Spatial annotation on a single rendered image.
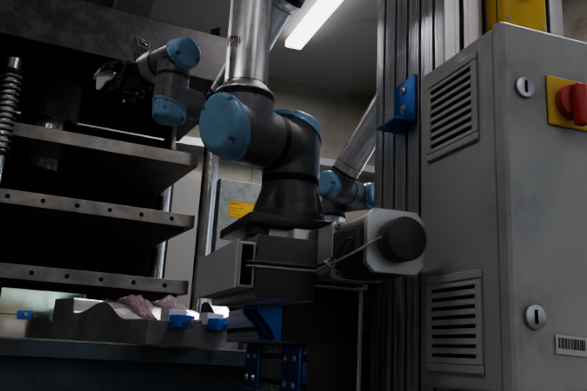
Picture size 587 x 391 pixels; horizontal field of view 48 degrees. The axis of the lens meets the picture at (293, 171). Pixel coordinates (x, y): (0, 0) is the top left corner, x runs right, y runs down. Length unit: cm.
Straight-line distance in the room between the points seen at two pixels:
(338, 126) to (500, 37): 503
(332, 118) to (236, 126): 473
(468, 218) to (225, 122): 51
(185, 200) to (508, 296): 456
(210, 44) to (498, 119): 192
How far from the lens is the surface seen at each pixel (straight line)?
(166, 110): 148
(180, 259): 520
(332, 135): 586
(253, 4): 134
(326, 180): 178
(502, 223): 84
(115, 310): 168
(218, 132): 123
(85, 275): 245
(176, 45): 151
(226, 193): 269
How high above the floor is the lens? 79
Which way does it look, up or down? 16 degrees up
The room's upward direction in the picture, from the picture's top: 3 degrees clockwise
